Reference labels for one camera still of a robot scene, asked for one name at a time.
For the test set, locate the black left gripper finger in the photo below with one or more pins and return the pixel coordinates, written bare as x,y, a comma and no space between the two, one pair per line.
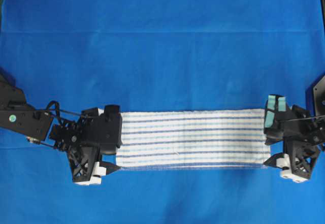
108,168

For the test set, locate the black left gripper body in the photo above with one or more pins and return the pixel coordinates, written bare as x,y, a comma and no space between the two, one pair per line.
83,157

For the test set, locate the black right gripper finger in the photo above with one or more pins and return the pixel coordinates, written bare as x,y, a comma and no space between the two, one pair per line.
276,161

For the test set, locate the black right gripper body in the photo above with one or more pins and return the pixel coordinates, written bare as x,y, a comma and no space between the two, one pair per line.
302,144

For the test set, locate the blue white striped towel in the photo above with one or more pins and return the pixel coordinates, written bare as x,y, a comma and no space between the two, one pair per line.
193,140

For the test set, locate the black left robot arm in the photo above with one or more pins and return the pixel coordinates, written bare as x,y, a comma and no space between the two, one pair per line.
20,117

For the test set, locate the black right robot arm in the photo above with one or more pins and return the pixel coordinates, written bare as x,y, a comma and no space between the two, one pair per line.
317,99

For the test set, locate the blue table cloth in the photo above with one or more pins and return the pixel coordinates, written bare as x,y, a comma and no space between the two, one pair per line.
158,55

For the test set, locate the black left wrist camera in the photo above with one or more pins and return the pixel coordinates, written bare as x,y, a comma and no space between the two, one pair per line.
103,129

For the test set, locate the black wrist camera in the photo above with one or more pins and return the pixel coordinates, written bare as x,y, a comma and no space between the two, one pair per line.
276,112
103,129

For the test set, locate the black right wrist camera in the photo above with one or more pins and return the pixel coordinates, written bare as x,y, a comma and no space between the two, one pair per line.
276,112

